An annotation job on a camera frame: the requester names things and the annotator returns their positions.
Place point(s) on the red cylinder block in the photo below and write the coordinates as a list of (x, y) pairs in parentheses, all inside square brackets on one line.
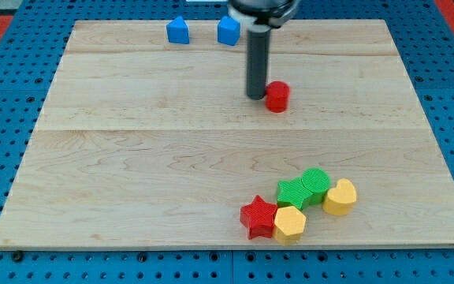
[(277, 96)]

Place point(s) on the blue cube block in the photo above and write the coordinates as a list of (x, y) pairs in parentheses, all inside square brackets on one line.
[(228, 31)]

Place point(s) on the red star block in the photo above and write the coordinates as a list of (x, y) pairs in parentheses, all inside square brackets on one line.
[(258, 218)]

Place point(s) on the green star block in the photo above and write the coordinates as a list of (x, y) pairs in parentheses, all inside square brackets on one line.
[(293, 193)]

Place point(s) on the wooden board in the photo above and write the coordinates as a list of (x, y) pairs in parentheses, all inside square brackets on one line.
[(145, 145)]

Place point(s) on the green cylinder block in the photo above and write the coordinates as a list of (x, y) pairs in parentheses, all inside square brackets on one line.
[(317, 181)]

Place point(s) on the yellow hexagon block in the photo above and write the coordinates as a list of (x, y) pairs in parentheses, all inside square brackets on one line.
[(289, 225)]

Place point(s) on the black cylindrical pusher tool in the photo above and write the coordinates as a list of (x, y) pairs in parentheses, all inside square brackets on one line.
[(257, 56)]

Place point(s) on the blue triangle block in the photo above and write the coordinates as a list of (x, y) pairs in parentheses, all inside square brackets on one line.
[(177, 31)]

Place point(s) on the yellow heart block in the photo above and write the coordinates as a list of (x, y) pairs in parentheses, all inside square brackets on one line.
[(340, 200)]

